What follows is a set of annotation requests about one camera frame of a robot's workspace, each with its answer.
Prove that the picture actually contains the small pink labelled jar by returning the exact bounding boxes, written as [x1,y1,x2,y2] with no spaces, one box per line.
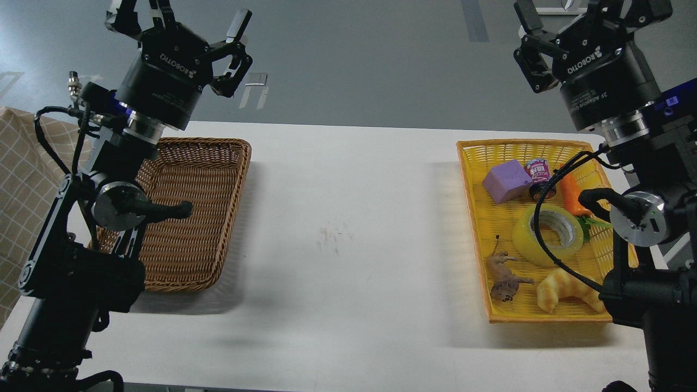
[523,158,553,201]

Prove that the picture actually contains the yellow tape roll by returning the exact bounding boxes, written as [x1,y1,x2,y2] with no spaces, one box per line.
[512,204,584,268]

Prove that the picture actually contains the brown toy lion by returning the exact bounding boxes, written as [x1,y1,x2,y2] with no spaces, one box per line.
[486,234,535,302]

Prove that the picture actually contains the toy croissant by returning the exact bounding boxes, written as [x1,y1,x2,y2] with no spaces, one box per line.
[537,268,607,313]

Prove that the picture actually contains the white desk base bar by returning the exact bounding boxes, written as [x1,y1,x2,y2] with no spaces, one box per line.
[533,1,588,16]

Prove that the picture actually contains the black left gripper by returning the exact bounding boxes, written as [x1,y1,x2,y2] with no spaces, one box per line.
[105,1,253,131]

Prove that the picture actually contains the brown wicker basket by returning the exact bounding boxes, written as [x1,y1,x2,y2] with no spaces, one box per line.
[90,137,252,293]

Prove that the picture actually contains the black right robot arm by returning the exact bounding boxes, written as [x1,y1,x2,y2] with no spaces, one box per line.
[513,1,696,391]

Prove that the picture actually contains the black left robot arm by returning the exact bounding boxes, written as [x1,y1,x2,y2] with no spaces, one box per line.
[2,1,253,391]

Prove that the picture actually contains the yellow plastic basket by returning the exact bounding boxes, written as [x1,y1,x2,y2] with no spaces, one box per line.
[456,139,613,323]

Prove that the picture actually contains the purple foam block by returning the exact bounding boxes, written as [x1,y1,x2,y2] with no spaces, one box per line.
[481,160,533,204]

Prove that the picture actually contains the orange toy carrot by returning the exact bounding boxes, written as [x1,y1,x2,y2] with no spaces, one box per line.
[558,174,612,243]

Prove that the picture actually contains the beige checkered cloth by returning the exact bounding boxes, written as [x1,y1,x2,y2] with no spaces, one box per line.
[1,106,64,326]

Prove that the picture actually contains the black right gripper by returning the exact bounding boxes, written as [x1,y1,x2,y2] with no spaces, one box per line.
[513,1,673,131]

